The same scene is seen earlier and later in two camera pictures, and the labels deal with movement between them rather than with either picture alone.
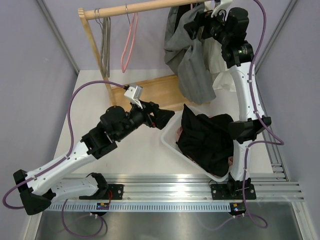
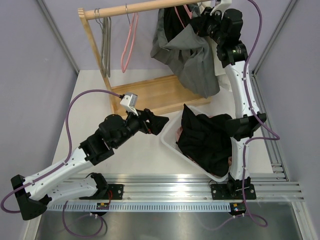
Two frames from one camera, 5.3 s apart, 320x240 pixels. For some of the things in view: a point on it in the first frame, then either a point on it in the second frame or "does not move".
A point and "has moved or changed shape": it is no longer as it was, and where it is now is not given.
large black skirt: [207, 140] does not move
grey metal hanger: [105, 27] does not move
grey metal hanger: [105, 27] does not move
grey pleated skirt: [187, 56] has moved or changed shape
